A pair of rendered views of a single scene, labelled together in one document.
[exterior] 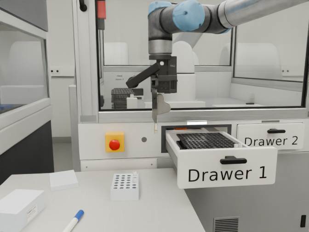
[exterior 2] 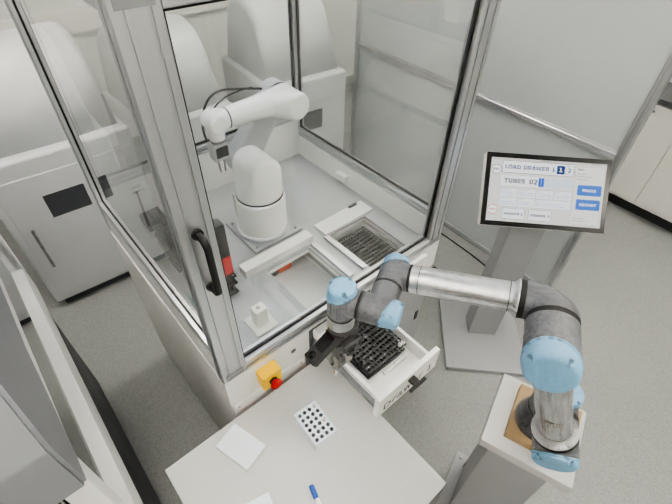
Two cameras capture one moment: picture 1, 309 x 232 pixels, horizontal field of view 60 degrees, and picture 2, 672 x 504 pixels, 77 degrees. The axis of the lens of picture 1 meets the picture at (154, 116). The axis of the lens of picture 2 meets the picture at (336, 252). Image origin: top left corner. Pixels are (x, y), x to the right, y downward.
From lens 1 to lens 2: 1.11 m
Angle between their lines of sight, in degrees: 46
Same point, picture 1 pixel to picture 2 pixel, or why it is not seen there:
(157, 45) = (346, 327)
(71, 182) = (258, 449)
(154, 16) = (343, 309)
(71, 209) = (295, 485)
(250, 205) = not seen: hidden behind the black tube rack
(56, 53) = not seen: outside the picture
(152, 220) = (368, 456)
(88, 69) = (227, 337)
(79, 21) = (206, 300)
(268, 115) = not seen: hidden behind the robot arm
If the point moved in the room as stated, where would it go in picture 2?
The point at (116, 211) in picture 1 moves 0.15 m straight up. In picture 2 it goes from (332, 462) to (333, 442)
